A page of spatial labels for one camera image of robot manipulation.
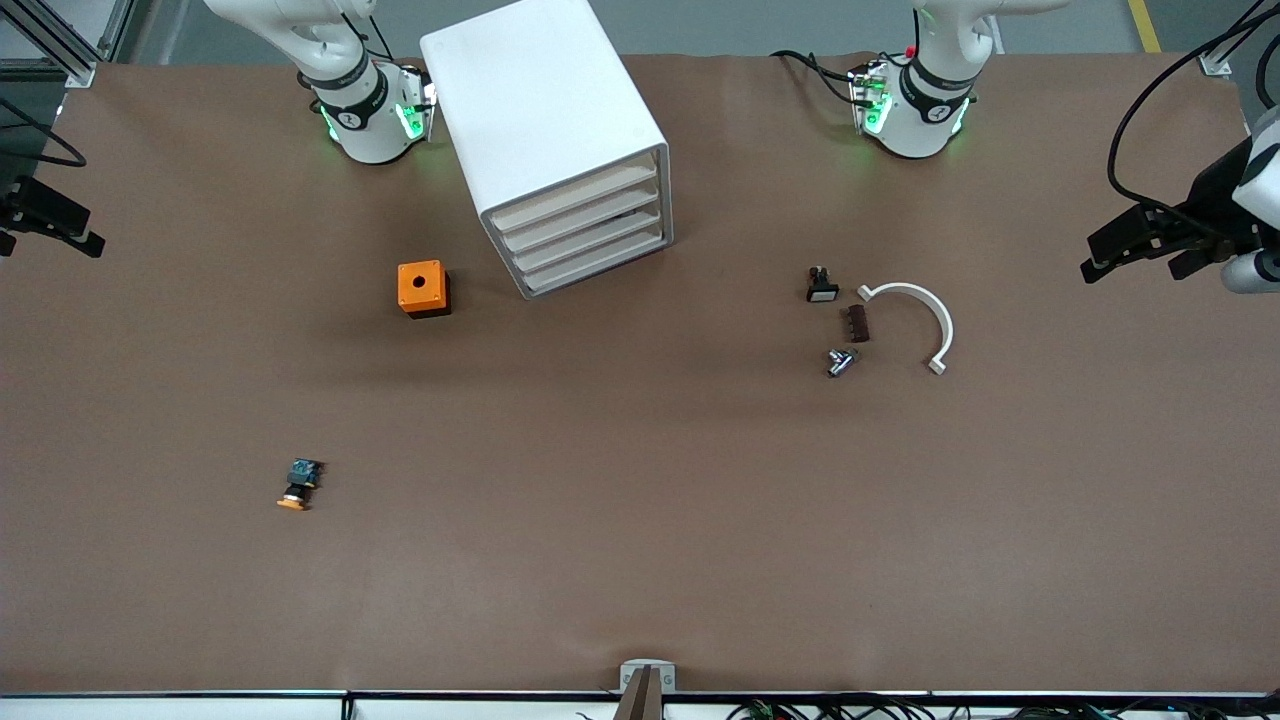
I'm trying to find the white drawer cabinet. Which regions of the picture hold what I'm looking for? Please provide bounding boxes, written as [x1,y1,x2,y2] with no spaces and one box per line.
[420,0,675,301]

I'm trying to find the orange button enclosure box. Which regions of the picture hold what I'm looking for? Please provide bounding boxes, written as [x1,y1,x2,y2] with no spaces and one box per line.
[397,260,452,320]

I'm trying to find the white curved plastic bracket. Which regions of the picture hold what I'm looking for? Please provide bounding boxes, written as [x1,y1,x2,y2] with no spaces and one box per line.
[857,282,955,376]

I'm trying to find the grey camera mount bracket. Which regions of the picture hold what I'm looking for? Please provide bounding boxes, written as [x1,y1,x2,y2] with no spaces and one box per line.
[613,659,678,720]

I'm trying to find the white table frame rail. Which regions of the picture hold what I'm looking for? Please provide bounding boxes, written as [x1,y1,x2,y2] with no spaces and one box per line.
[0,696,1280,720]

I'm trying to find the tangled cable bundle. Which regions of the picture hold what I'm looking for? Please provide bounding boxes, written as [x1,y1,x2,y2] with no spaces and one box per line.
[725,697,1280,720]

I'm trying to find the yellow mushroom push button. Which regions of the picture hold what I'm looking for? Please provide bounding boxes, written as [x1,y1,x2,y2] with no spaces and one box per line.
[276,458,323,513]

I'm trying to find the aluminium frame post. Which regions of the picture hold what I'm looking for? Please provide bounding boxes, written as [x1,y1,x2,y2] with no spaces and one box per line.
[0,0,136,89]
[1198,0,1280,78]

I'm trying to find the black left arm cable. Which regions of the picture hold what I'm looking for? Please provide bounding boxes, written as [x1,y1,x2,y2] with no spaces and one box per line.
[1106,0,1280,241]

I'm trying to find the black base cable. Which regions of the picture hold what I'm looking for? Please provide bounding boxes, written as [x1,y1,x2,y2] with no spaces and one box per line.
[770,48,863,106]

